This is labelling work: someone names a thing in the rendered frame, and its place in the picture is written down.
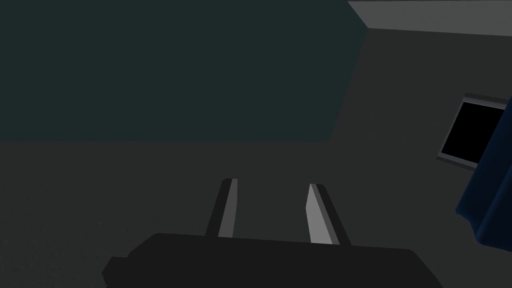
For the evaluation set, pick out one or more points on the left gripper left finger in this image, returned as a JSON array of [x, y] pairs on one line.
[[224, 212]]

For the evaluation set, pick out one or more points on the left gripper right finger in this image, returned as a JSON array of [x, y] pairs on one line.
[[324, 220]]

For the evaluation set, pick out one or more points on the dark blue curtain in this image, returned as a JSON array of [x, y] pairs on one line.
[[492, 188]]

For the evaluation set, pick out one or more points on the dark window with grey frame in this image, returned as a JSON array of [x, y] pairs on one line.
[[472, 132]]

